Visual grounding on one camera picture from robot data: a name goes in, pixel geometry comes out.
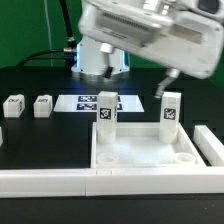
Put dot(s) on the white square table top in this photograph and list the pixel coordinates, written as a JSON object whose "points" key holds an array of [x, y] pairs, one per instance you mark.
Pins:
{"points": [[137, 145]]}

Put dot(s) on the white block at left edge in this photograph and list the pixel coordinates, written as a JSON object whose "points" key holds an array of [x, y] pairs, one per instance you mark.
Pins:
{"points": [[1, 137]]}

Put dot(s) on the white sheet with tags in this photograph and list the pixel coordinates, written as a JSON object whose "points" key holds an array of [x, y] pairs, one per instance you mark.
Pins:
{"points": [[88, 103]]}

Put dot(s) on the white obstacle bar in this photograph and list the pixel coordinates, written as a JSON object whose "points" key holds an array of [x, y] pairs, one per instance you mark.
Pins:
{"points": [[100, 182], [209, 145]]}

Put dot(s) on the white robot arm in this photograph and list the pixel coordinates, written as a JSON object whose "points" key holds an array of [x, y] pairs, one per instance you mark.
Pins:
{"points": [[90, 61]]}

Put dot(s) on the white right obstacle bar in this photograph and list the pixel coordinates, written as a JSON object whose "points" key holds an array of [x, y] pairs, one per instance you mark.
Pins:
{"points": [[209, 145]]}

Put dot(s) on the white front obstacle bar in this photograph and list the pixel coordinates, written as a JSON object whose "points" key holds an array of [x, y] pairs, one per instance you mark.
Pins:
{"points": [[100, 182]]}

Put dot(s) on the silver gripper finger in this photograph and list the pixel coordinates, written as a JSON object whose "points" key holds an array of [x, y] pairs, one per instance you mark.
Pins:
{"points": [[107, 50]]}

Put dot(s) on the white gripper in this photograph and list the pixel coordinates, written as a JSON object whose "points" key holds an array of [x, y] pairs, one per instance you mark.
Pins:
{"points": [[192, 45]]}

